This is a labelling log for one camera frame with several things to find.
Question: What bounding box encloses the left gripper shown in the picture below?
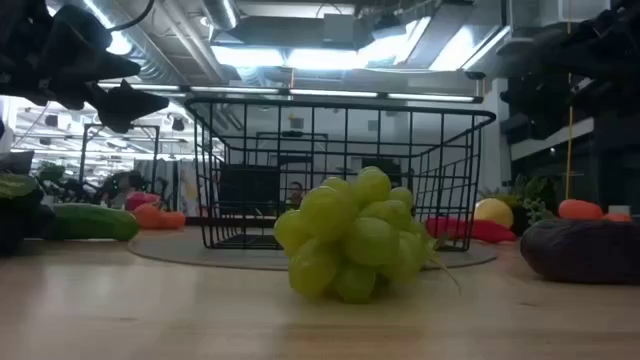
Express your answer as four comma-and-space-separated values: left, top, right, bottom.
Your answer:
0, 0, 170, 134

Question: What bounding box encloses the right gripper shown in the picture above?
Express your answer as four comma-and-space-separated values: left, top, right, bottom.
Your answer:
499, 0, 640, 141

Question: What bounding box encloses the red bell pepper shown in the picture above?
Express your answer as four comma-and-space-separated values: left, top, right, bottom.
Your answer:
124, 192, 162, 211

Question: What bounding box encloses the orange tangerine cluster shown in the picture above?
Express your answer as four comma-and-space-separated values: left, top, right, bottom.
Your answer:
558, 199, 633, 223
132, 203, 187, 231

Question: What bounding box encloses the yellow lemon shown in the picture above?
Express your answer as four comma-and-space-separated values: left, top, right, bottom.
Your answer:
473, 198, 515, 230

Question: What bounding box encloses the green cucumber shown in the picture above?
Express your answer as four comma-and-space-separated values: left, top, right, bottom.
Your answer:
47, 203, 141, 242

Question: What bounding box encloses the red chili pepper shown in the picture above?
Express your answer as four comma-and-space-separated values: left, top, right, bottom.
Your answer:
424, 216, 517, 244

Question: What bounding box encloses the dark purple eggplant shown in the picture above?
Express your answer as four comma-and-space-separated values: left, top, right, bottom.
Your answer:
519, 218, 640, 285

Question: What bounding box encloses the black wire basket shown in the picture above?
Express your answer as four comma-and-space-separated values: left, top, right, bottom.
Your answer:
184, 97, 496, 251

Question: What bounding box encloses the green grapes bunch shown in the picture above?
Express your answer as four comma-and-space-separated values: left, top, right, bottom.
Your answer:
273, 166, 461, 305

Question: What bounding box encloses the potted succulent plant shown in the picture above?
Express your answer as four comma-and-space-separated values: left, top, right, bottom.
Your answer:
478, 173, 562, 237

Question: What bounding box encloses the grey round mat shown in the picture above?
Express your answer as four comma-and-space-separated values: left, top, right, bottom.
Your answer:
127, 227, 499, 271

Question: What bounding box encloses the black monitor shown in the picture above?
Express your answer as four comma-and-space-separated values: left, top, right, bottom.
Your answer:
218, 163, 281, 217

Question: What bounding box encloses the person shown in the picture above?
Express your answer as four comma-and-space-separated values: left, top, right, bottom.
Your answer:
286, 180, 307, 210

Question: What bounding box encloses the long LED light bar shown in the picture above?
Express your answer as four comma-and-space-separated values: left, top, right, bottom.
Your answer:
97, 83, 484, 105

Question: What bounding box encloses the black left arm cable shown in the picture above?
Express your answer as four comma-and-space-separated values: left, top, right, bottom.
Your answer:
110, 0, 156, 33

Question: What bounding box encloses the yellow hanging strap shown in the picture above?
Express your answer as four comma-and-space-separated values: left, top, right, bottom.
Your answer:
564, 19, 575, 200

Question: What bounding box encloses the black background rig frame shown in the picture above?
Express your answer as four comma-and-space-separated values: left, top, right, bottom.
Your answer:
78, 122, 161, 214

